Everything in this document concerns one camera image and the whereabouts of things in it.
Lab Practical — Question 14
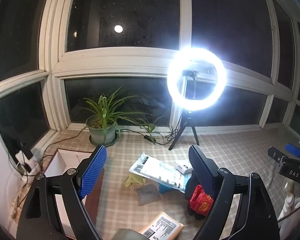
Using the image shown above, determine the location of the white printed plastic bag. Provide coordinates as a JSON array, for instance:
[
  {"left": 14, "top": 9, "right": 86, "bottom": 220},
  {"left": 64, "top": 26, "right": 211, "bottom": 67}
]
[{"left": 129, "top": 153, "right": 192, "bottom": 193}]

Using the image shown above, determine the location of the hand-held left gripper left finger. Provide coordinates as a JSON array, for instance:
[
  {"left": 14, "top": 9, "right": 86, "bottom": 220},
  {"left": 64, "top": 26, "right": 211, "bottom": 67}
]
[{"left": 16, "top": 144, "right": 108, "bottom": 240}]

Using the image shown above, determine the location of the dark red cardboard box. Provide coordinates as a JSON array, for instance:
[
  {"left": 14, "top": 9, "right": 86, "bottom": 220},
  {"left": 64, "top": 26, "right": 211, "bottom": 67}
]
[{"left": 44, "top": 148, "right": 105, "bottom": 240}]

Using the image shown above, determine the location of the red packet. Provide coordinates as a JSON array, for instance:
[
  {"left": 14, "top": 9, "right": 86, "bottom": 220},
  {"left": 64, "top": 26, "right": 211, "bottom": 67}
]
[{"left": 189, "top": 185, "right": 214, "bottom": 217}]

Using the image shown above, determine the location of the grey printed pouch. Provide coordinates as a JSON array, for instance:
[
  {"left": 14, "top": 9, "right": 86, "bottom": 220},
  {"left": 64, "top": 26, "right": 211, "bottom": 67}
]
[{"left": 135, "top": 184, "right": 162, "bottom": 206}]

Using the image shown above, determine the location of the black power cable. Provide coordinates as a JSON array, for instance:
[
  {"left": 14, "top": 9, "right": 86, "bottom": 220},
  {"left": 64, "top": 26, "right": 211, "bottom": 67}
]
[{"left": 39, "top": 126, "right": 180, "bottom": 167}]

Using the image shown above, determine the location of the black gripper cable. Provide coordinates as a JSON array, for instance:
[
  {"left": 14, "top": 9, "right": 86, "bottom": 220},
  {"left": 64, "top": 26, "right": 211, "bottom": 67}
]
[{"left": 277, "top": 199, "right": 300, "bottom": 222}]

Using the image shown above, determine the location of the white power strip with plugs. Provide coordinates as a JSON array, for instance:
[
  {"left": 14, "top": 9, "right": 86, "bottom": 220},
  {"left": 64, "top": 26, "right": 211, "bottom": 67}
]
[{"left": 15, "top": 152, "right": 39, "bottom": 178}]

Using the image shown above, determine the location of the green spider plant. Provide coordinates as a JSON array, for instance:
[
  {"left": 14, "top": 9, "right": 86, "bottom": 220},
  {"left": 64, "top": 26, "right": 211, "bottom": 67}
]
[{"left": 80, "top": 87, "right": 165, "bottom": 144}]

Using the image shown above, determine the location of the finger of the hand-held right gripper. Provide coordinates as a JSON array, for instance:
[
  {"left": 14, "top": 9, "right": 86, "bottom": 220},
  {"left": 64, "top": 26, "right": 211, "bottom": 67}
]
[
  {"left": 267, "top": 146, "right": 288, "bottom": 167},
  {"left": 284, "top": 143, "right": 300, "bottom": 159}
]

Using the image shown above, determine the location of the blue silicone funnel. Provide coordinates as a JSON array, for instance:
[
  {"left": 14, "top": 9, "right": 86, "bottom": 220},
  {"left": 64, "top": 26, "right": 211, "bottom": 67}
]
[{"left": 158, "top": 180, "right": 180, "bottom": 195}]

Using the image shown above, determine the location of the grey-green plant pot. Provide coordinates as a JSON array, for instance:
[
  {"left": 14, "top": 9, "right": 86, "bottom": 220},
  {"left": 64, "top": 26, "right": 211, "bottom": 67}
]
[{"left": 86, "top": 116, "right": 117, "bottom": 144}]

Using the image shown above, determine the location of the yellow labelled parcel bag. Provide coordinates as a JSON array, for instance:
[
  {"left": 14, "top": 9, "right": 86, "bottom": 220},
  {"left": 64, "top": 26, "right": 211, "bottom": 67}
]
[{"left": 140, "top": 211, "right": 185, "bottom": 240}]

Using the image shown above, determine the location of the black plug adapter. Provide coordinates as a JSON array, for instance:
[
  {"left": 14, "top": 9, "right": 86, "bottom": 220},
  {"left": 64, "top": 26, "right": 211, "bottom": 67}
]
[{"left": 12, "top": 140, "right": 33, "bottom": 159}]

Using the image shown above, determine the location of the black glove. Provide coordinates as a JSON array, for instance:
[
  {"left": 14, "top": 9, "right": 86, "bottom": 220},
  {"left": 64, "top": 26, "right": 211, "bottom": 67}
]
[{"left": 184, "top": 175, "right": 215, "bottom": 220}]

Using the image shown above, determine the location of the white ring light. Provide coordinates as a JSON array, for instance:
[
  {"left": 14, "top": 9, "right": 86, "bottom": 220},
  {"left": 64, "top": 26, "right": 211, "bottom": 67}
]
[{"left": 166, "top": 47, "right": 227, "bottom": 112}]

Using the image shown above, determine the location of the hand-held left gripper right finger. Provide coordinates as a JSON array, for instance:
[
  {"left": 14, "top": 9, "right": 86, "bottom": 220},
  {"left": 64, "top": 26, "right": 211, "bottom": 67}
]
[{"left": 188, "top": 144, "right": 280, "bottom": 240}]

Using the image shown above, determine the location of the green pot saucer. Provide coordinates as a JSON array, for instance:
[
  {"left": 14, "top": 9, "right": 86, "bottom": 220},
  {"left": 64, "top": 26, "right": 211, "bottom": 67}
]
[{"left": 89, "top": 132, "right": 118, "bottom": 147}]

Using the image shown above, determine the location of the yellow cleaning cloth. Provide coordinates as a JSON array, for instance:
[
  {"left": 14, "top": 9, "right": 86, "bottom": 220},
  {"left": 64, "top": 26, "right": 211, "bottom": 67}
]
[{"left": 124, "top": 174, "right": 144, "bottom": 187}]

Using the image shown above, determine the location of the person's right hand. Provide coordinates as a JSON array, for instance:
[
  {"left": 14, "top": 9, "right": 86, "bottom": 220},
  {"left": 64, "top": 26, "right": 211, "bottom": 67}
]
[{"left": 277, "top": 180, "right": 300, "bottom": 223}]

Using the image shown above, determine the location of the small white box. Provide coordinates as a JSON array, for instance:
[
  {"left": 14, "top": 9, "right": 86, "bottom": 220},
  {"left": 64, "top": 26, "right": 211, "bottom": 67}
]
[{"left": 177, "top": 162, "right": 193, "bottom": 174}]

